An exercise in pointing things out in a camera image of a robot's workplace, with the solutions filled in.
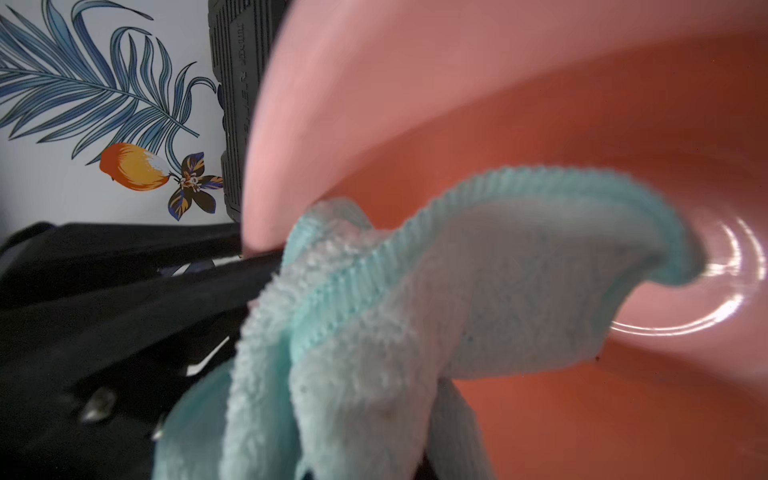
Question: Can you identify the mint green microfiber cloth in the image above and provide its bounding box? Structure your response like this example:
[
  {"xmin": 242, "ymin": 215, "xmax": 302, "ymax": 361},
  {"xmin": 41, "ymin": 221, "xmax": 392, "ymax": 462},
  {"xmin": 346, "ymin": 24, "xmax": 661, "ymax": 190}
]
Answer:
[{"xmin": 152, "ymin": 167, "xmax": 705, "ymax": 479}]

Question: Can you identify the pink plastic bucket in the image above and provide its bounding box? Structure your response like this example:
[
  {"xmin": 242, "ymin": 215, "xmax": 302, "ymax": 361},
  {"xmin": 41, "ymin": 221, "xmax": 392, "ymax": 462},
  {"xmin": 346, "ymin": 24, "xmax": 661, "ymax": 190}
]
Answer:
[{"xmin": 242, "ymin": 1, "xmax": 767, "ymax": 479}]

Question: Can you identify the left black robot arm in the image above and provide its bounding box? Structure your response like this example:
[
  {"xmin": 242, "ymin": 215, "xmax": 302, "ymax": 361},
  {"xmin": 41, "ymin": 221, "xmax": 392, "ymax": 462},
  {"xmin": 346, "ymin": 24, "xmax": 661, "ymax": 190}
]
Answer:
[{"xmin": 1, "ymin": 223, "xmax": 282, "ymax": 479}]

